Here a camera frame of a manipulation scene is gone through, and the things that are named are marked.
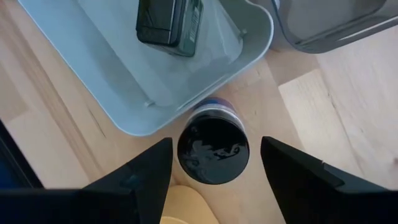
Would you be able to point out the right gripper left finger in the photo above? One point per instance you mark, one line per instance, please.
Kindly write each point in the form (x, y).
(133, 193)

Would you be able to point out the yellow plastic bin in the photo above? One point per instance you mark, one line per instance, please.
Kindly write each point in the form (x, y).
(186, 205)

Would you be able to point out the black-lid jar dark spice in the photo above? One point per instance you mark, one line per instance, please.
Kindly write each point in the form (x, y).
(213, 155)

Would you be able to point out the dark grey plastic bin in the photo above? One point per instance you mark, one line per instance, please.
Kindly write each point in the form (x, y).
(342, 18)

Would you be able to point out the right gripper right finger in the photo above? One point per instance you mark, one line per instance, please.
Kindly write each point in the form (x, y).
(304, 193)

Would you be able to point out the dark green spice tin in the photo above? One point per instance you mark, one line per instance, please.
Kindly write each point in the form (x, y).
(168, 21)

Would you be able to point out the light grey plastic bin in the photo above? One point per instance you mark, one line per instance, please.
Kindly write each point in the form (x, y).
(109, 77)

